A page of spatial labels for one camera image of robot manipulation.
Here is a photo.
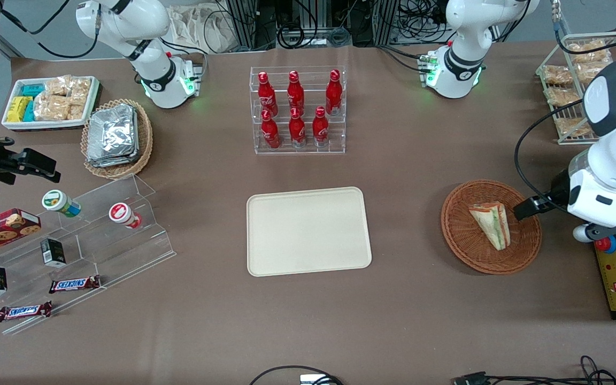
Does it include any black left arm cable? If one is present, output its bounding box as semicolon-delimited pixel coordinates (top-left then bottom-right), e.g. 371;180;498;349
513;98;584;212

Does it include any black cable bundle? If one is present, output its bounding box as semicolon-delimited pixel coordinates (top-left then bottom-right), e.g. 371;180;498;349
257;0;376;50

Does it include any yellow snack packet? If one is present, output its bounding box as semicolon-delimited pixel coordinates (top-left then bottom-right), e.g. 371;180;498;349
6;96;34;123

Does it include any oval wicker basket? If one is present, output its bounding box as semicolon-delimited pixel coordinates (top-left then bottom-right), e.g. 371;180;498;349
80;98;154;180

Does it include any black connector with cables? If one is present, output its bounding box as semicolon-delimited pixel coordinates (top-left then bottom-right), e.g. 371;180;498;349
451;355;616;385

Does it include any cream plastic tray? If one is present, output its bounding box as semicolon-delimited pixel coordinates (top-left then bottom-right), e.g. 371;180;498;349
247;186;373;278

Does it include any triangle sandwich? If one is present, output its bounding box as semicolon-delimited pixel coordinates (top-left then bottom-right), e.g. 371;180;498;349
468;201;512;251

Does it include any white plastic bag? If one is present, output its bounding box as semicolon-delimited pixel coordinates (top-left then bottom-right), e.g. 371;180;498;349
167;4;234;55

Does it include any green lid cup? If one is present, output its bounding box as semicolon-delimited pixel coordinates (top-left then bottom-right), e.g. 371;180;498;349
41;189;82;218

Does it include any round brown wicker basket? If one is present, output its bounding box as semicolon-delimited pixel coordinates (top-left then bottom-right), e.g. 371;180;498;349
441;179;543;276

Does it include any clear acrylic step display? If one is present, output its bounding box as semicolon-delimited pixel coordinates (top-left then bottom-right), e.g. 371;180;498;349
0;173;177;337

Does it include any black looped cable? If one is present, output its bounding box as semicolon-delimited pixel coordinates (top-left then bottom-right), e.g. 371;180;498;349
248;365;344;385

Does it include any aluminium frame post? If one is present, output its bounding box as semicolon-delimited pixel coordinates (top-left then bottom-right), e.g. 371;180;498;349
225;0;258;52
374;0;400;47

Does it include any white rectangular snack tray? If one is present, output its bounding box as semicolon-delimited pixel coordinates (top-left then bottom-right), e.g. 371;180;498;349
1;75;101;132

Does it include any silver foil pack stack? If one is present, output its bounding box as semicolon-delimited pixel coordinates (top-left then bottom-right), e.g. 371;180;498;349
86;104;140;168

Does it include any white wire rack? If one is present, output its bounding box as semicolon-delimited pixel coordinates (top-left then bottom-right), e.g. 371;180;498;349
535;30;616;146

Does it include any clear bagged pastry packet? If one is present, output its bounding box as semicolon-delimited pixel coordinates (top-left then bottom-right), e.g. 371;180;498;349
542;65;574;86
553;116;593;137
575;61;614;84
544;87;582;107
567;40;611;63

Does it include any red cola bottle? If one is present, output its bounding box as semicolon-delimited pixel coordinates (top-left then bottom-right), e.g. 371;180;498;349
325;69;343;116
260;109;282;150
312;105;330;147
287;70;305;114
257;71;279;117
289;106;307;148

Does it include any clear acrylic bottle rack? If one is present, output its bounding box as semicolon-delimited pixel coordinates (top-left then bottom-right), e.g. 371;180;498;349
249;65;347;156

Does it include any brown chocolate bar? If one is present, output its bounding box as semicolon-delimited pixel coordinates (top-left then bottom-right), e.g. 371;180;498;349
48;275;102;295
0;301;53;323

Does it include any red lid cup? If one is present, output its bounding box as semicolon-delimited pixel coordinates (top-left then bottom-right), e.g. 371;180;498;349
108;202;143;230

